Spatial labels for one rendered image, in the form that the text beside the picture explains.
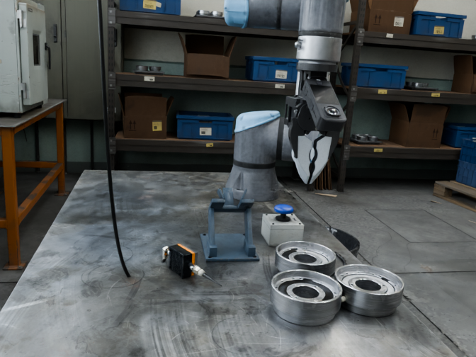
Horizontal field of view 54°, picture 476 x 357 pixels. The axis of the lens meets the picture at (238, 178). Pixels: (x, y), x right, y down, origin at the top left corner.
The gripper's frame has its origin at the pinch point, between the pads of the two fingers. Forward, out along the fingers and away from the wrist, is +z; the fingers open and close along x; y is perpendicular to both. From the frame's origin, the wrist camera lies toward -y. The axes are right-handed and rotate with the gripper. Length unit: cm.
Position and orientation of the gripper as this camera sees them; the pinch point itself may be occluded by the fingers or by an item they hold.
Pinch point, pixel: (309, 178)
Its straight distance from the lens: 84.7
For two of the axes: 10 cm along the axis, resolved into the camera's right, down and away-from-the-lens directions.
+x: -9.8, -0.1, -2.1
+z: -0.6, 9.7, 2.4
